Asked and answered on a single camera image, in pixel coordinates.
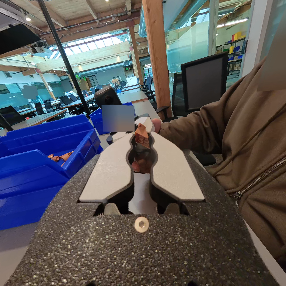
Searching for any black panel light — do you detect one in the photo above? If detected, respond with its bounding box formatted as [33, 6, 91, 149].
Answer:
[0, 23, 42, 55]

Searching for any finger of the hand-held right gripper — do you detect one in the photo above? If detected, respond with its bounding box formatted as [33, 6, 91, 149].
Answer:
[134, 115, 156, 134]
[111, 132, 132, 144]

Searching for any black pole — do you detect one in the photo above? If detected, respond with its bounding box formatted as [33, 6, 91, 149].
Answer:
[37, 0, 92, 116]

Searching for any small brown toy brick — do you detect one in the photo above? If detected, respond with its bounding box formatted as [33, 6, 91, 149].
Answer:
[131, 123, 155, 174]

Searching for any blue storage bin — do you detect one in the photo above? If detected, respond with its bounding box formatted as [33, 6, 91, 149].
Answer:
[90, 103, 135, 136]

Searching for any person's right hand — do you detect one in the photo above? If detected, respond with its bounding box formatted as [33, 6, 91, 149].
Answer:
[151, 118, 163, 134]

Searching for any wooden pillar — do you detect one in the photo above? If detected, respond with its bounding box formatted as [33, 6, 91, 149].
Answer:
[127, 25, 145, 86]
[142, 0, 173, 122]

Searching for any ceiling projector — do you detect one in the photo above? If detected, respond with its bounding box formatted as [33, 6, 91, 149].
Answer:
[29, 43, 53, 57]

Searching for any black flat monitor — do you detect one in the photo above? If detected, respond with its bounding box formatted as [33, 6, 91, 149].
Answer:
[181, 52, 230, 113]

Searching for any pile of small toy bricks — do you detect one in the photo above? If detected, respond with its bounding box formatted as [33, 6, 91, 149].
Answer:
[47, 151, 74, 164]

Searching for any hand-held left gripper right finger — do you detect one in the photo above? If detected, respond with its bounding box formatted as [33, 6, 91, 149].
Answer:
[150, 132, 205, 202]

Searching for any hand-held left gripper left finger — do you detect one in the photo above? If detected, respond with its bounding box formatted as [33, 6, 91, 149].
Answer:
[79, 133, 135, 204]

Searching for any person's right forearm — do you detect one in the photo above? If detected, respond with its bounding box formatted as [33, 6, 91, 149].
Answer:
[159, 104, 238, 155]

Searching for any stack of blue plastic bins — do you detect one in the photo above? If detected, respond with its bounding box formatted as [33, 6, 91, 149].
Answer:
[0, 114, 104, 231]

